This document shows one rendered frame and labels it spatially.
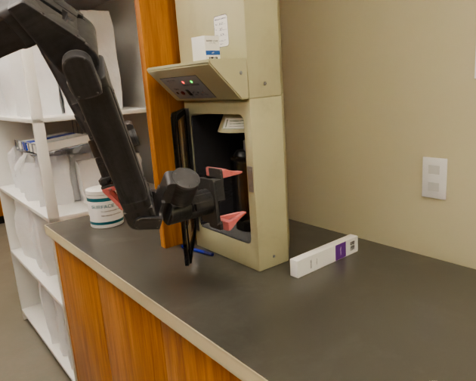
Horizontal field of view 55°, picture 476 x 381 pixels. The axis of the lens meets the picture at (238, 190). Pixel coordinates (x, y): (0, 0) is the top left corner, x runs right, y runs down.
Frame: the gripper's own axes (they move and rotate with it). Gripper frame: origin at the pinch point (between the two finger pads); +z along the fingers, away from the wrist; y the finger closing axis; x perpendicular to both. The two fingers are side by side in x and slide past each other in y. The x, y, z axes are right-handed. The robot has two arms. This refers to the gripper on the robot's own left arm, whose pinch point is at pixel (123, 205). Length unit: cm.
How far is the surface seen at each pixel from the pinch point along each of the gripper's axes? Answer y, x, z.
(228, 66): -14.5, -37.0, -26.8
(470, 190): -21, -88, 21
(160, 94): 18.6, -19.4, -25.7
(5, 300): 215, 137, 79
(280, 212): -6.2, -40.6, 15.0
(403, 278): -25, -63, 36
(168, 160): 19.4, -15.0, -5.6
